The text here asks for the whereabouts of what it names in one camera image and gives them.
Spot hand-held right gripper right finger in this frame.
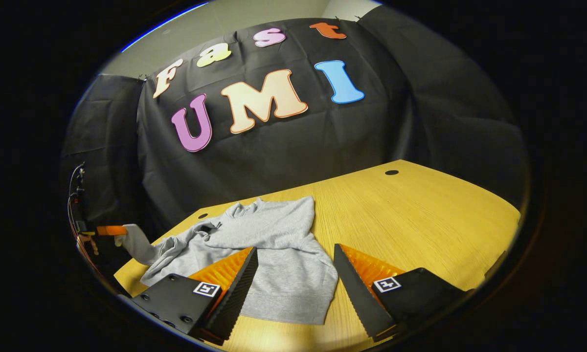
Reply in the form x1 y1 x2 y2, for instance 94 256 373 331
334 243 468 343

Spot grey sweatshirt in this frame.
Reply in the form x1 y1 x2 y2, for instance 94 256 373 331
115 196 339 326

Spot black backdrop cloth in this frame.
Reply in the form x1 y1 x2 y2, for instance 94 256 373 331
61 5 529 264

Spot red and black cable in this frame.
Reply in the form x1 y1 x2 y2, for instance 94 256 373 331
67 164 101 274

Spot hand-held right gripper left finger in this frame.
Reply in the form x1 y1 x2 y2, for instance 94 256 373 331
132 247 259 345

